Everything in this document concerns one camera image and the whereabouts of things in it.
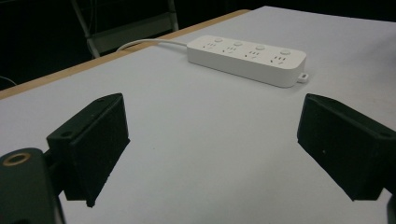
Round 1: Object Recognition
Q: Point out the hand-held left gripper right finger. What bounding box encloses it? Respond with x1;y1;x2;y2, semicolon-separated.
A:
296;92;396;202

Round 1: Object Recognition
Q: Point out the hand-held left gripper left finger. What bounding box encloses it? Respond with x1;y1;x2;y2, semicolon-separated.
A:
46;92;131;208

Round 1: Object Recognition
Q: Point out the white power strip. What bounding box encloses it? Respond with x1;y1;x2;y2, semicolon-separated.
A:
186;35;310;89

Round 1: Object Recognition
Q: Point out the white power strip cable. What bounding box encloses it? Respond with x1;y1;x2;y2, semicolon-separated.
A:
116;38;189;52

